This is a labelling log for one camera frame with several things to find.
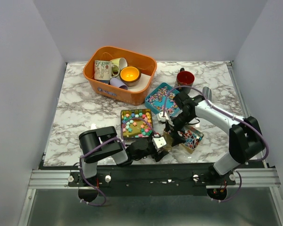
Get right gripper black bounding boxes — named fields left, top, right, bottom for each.
left=165, top=111, right=194, bottom=146

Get gold round lid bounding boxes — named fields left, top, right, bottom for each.
left=163, top=131, right=173, bottom=152

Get gold tin round lollipops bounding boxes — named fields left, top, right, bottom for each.
left=178, top=125, right=204, bottom=153

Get gold tin star candies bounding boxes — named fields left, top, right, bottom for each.
left=120, top=109, right=154, bottom=140

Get teal tin swirl lollipops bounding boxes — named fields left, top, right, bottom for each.
left=145, top=82, right=180, bottom=116

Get metal scoop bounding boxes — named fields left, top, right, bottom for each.
left=202, top=87, right=212, bottom=101

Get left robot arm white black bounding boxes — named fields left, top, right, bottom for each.
left=79, top=126, right=168, bottom=186

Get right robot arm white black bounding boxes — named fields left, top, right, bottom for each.
left=166, top=92, right=266, bottom=185

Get black red skull mug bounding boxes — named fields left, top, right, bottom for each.
left=175, top=68, right=195, bottom=94

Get orange plastic bin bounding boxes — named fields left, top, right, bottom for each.
left=83, top=46, right=157, bottom=105

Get yellow inside dark cup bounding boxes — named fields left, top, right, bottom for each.
left=119, top=66, right=141, bottom=87

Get lavender cup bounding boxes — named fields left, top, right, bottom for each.
left=109, top=78, right=128, bottom=90

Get pale green mug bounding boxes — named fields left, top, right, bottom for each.
left=111, top=57, right=128, bottom=77

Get illustrated white mug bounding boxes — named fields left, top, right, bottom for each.
left=94, top=60, right=112, bottom=81

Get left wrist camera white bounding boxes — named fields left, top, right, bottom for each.
left=152, top=137, right=167, bottom=150

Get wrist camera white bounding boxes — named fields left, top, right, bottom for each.
left=152, top=137, right=167, bottom=150
left=156, top=112, right=173, bottom=126

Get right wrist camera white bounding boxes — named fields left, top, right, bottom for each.
left=156, top=112, right=173, bottom=126

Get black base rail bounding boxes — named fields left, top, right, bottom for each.
left=39, top=161, right=266, bottom=197

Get right aluminium frame rail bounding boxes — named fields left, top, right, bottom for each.
left=234, top=168, right=281, bottom=188

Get aluminium frame rail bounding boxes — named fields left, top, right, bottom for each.
left=28, top=170, right=70, bottom=189
left=234, top=168, right=281, bottom=188

